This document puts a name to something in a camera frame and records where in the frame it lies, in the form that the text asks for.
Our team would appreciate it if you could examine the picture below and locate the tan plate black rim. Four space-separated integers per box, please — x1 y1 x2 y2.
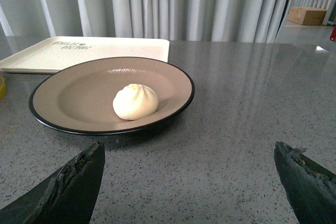
29 57 195 135

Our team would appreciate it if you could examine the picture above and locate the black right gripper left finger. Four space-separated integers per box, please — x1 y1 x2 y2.
1 142 105 223

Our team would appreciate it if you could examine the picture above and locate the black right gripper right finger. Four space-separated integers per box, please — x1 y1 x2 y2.
274 142 335 223

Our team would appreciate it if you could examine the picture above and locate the red metal frame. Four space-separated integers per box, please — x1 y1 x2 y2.
330 25 336 42

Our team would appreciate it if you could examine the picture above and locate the cream rectangular tray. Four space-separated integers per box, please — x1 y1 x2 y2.
1 36 170 73

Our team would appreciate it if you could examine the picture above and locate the yellow rimmed bamboo steamer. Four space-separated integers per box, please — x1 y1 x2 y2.
0 76 7 99

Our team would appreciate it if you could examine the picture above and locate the white pleated curtain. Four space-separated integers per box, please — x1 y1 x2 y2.
0 0 336 43

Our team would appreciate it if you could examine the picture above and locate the brown cardboard box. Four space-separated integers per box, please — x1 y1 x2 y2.
287 7 327 26

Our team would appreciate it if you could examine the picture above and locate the white steamed bun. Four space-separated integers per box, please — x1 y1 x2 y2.
112 83 159 120

